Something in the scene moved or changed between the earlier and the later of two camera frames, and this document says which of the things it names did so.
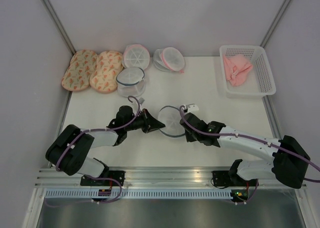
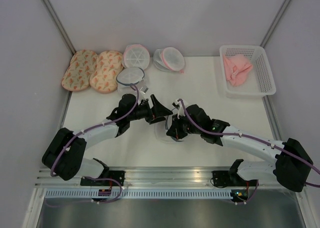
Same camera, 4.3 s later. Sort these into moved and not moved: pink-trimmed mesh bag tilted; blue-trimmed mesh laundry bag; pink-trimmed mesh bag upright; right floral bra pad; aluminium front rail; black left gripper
Moved: black left gripper; blue-trimmed mesh laundry bag
Not moved: pink-trimmed mesh bag tilted; aluminium front rail; pink-trimmed mesh bag upright; right floral bra pad
